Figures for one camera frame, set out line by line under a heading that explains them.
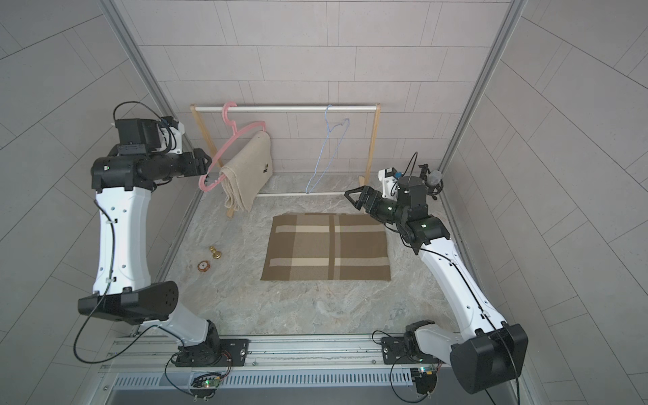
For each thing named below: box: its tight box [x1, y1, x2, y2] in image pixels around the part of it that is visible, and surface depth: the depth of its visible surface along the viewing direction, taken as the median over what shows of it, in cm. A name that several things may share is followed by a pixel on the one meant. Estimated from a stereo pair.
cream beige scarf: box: [219, 130, 274, 213], surface depth 91 cm
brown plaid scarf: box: [260, 212, 392, 281], surface depth 93 cm
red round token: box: [197, 259, 211, 273], surface depth 88 cm
